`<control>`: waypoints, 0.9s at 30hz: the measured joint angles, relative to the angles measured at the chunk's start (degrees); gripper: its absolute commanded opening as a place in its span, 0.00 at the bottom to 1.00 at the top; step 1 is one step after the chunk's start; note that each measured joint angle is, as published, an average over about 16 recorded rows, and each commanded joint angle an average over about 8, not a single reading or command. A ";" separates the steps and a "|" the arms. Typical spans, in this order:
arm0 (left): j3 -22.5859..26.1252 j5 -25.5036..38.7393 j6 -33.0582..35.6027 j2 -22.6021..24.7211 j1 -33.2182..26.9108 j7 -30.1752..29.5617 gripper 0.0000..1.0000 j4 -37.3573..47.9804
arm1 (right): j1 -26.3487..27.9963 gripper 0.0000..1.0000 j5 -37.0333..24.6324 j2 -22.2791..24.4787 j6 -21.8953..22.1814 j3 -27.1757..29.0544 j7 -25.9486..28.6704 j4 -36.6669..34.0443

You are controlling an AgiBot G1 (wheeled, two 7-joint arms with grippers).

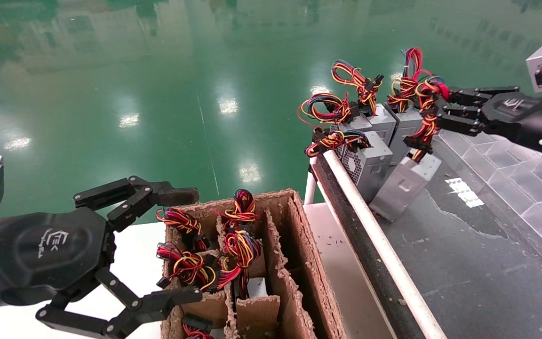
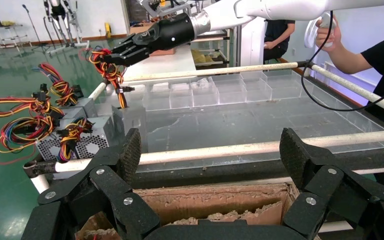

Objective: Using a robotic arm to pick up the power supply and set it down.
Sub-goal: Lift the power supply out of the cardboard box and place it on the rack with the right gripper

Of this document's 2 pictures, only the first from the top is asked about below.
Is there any clear acrylic compartment organizer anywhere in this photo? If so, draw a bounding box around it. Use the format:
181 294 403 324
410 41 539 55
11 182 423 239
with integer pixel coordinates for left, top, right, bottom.
433 129 542 265

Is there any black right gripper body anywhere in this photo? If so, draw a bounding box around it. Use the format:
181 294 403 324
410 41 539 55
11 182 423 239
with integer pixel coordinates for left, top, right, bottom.
480 92 542 136

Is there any white paper label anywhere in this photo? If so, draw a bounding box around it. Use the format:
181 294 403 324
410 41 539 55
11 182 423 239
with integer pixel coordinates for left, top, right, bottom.
444 178 486 209

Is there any brown cardboard divider box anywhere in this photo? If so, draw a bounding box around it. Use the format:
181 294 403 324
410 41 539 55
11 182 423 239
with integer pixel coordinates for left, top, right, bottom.
160 189 347 339

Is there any white pipe post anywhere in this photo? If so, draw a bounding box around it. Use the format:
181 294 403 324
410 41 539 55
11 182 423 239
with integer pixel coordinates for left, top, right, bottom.
304 155 319 205

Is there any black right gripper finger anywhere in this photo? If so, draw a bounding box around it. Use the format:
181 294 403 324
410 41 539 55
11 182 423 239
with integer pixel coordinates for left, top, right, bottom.
433 106 484 137
446 86 520 107

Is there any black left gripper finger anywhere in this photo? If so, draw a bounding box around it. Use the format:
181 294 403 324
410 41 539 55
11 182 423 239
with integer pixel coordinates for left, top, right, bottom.
36 267 203 339
73 176 200 231

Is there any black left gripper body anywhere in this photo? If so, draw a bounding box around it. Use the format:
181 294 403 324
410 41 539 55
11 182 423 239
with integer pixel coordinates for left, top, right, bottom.
0 208 116 307

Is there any long white pipe rail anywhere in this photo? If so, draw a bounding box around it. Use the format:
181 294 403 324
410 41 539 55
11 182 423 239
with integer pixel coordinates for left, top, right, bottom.
322 150 448 339

